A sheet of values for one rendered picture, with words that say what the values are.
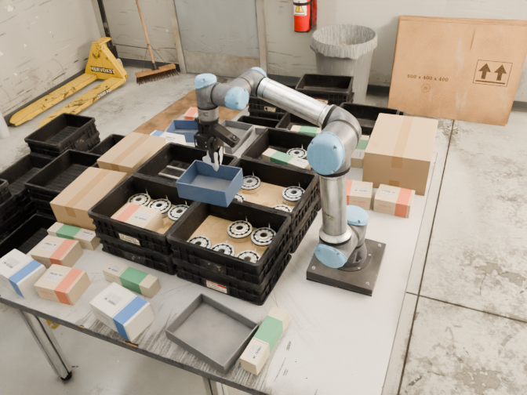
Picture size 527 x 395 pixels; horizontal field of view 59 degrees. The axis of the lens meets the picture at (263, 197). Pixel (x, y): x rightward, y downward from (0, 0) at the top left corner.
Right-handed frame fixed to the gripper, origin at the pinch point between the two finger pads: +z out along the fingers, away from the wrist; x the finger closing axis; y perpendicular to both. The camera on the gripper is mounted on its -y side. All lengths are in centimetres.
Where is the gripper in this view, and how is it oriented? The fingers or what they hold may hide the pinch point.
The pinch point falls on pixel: (218, 167)
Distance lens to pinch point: 179.2
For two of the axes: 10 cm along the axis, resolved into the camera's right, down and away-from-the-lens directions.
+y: -9.1, -2.0, 3.6
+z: 0.3, 8.4, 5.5
